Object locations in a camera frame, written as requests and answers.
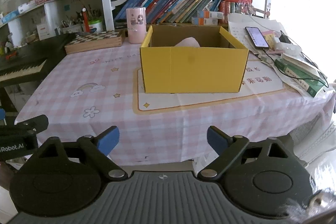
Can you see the wooden chess board box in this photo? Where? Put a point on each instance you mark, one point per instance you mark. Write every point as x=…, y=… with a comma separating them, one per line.
x=95, y=41

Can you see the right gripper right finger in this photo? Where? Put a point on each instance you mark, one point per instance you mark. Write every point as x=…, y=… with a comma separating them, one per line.
x=229, y=149

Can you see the pink checked tablecloth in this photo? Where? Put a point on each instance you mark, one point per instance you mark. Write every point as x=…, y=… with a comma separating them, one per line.
x=89, y=92

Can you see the black Yamaha keyboard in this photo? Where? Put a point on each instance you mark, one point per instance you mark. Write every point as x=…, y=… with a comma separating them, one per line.
x=33, y=62

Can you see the smartphone with lit screen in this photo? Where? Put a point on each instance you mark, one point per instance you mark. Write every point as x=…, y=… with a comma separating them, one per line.
x=257, y=38

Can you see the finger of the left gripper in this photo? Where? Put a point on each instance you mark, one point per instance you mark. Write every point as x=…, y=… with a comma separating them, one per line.
x=32, y=126

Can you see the green book stack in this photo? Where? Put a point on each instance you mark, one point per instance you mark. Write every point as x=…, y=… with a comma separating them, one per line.
x=304, y=74

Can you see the pink plush toy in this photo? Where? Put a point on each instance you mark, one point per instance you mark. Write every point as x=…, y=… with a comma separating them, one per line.
x=188, y=42

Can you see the yellow cardboard box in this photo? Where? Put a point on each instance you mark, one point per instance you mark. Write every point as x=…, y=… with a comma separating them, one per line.
x=217, y=66

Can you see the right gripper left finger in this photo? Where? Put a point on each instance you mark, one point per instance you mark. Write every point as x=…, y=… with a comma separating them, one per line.
x=94, y=151

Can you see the pink cylindrical canister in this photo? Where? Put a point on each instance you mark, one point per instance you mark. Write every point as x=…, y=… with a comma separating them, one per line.
x=136, y=24

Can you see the white green-lidded jar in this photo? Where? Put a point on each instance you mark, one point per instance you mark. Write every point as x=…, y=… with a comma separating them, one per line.
x=96, y=26

